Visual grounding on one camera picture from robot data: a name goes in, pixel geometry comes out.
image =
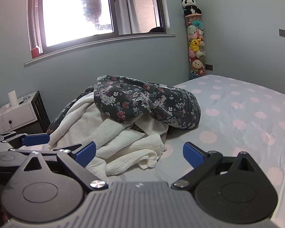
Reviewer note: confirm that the olive striped garment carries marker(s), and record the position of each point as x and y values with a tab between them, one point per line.
136	128

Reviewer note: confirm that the red cup on sill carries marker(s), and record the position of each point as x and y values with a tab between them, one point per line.
35	52

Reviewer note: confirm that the dark floral garment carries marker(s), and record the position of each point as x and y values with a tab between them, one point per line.
124	98

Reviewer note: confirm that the black wall socket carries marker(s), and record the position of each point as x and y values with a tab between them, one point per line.
209	67

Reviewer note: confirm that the polka dot bed sheet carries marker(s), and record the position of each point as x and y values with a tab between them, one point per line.
236	116

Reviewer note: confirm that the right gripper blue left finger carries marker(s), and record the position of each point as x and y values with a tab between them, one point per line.
73	161

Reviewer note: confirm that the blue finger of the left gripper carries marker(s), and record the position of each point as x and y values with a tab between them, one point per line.
19	140

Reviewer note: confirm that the white cotton garment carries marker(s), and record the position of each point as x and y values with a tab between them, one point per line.
118	148

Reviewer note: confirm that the white paper roll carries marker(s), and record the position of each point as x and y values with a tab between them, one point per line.
13	100

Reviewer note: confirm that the white bedside cabinet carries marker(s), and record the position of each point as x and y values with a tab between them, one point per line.
28	116

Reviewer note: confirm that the panda plush toy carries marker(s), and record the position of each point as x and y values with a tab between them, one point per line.
190	7

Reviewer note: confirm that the window with dark frame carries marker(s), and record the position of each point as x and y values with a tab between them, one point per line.
57	26

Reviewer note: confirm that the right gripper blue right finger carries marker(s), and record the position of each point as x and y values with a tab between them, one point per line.
204	165

